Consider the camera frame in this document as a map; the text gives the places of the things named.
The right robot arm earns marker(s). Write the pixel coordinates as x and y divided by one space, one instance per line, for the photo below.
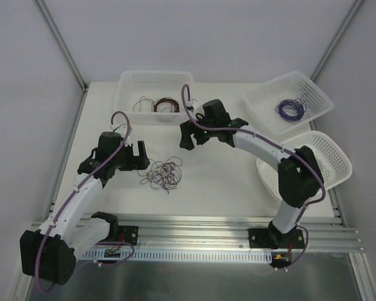
299 176

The white rectangular basket right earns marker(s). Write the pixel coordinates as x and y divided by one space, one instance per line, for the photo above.
284 103

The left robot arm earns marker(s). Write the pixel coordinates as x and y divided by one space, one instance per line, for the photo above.
51 252

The aluminium frame post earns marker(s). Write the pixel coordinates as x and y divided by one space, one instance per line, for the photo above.
340 32
50 22

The white rectangular basket left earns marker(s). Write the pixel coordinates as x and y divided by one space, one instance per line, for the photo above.
152 97

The right aluminium frame post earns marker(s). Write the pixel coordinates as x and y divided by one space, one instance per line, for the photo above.
340 32

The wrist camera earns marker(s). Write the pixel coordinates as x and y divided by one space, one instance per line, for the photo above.
192 104
124 132

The left aluminium frame post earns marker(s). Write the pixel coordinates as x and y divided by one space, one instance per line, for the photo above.
50 22

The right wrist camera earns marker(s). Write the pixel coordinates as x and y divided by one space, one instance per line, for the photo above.
192 104

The white round-hole basket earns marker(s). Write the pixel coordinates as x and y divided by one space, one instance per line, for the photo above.
333 163

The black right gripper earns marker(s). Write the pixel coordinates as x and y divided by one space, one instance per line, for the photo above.
195 131

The aluminium mounting rail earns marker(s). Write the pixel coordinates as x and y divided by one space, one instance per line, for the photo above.
231 233

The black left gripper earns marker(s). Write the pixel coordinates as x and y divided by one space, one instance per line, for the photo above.
133 158

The white slotted cable duct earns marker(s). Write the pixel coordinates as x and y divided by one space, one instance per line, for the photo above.
208 256

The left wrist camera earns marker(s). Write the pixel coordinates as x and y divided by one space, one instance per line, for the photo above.
124 132

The white rectangular basket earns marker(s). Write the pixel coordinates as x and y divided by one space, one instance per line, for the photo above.
152 97
284 103

